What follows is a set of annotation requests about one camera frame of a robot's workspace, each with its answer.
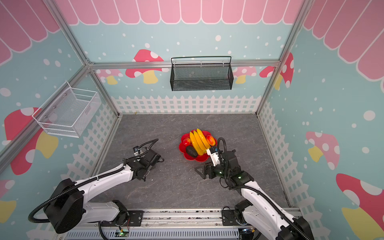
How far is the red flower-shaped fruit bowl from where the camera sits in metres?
0.96

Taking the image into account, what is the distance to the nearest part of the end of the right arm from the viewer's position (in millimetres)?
583

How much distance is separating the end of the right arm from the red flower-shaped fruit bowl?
216 mm
